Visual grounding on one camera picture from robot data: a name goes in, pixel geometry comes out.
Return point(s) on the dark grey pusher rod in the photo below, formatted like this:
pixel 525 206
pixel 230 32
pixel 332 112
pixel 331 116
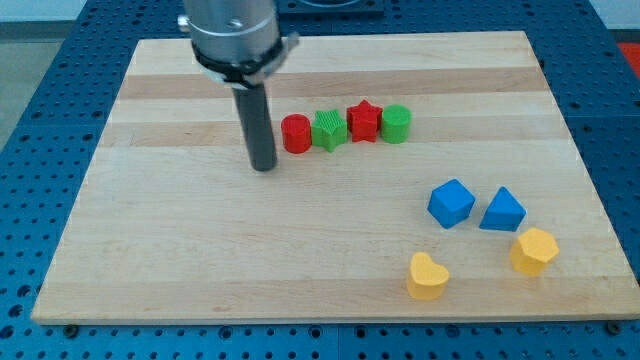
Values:
pixel 253 110

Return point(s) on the yellow heart block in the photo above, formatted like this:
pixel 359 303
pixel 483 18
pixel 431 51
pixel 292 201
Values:
pixel 426 279

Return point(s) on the yellow hexagon block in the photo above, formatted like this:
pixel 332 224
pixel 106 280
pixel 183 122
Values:
pixel 533 251

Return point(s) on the red cylinder block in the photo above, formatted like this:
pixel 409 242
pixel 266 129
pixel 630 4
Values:
pixel 296 133

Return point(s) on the green star block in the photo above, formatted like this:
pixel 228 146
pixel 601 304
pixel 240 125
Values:
pixel 329 130

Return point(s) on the red star block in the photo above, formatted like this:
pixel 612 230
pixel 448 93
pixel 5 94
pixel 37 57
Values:
pixel 363 121

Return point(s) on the green cylinder block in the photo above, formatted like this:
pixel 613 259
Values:
pixel 395 123

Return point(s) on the wooden board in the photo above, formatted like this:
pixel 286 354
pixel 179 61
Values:
pixel 171 224

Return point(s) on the blue cube block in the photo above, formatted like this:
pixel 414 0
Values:
pixel 450 203

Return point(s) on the blue triangle block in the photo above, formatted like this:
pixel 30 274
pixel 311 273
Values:
pixel 504 213

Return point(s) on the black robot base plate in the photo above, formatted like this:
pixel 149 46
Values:
pixel 330 7

